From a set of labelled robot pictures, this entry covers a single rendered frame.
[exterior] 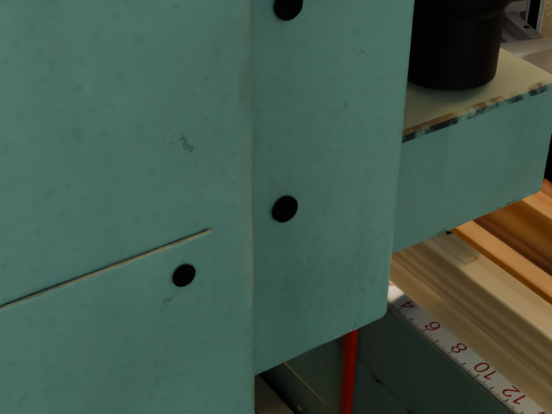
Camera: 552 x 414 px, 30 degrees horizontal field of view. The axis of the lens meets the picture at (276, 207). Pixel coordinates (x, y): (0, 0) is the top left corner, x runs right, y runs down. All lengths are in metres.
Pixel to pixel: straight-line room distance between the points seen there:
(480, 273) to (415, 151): 0.09
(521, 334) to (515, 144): 0.10
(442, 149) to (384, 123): 0.09
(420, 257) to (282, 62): 0.24
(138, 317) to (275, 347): 0.12
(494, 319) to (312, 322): 0.13
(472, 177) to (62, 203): 0.28
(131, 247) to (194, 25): 0.07
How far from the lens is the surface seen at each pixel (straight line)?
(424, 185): 0.50
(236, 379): 0.37
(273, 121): 0.37
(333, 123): 0.39
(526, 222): 0.62
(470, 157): 0.52
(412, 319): 0.55
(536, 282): 0.58
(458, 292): 0.56
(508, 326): 0.54
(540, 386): 0.53
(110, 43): 0.28
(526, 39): 1.31
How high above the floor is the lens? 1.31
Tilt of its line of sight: 34 degrees down
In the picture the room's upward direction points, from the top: 1 degrees clockwise
